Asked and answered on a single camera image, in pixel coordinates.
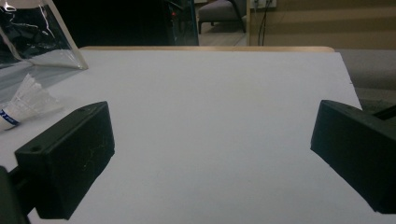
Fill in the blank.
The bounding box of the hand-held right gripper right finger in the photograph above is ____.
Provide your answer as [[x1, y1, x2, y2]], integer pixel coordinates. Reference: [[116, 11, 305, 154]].
[[310, 99, 396, 215]]

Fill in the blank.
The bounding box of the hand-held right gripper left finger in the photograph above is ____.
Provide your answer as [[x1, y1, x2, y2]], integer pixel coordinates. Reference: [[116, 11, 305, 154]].
[[14, 100, 116, 220]]

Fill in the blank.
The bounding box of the white feather shuttlecock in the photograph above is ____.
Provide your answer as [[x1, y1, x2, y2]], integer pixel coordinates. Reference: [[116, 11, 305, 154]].
[[0, 73, 64, 132]]

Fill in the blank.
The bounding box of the transparent plastic bag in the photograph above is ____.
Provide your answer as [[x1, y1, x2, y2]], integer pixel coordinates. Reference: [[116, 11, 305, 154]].
[[0, 0, 89, 104]]

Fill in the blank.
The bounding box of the white board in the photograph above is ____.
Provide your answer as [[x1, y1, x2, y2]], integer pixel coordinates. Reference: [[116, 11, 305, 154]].
[[0, 49, 396, 224]]

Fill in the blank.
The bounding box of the dark glass cabinet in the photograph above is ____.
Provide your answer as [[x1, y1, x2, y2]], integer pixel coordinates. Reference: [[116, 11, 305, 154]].
[[162, 0, 200, 47]]

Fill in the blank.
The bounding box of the grey sofa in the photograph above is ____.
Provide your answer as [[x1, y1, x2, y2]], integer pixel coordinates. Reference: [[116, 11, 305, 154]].
[[197, 0, 248, 35]]

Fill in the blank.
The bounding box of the black hanging cable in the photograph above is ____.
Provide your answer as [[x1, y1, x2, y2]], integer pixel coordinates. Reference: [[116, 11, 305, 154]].
[[257, 0, 274, 47]]

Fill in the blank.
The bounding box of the white wall outlet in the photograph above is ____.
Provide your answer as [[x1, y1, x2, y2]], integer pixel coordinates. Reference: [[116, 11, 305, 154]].
[[250, 0, 277, 9]]

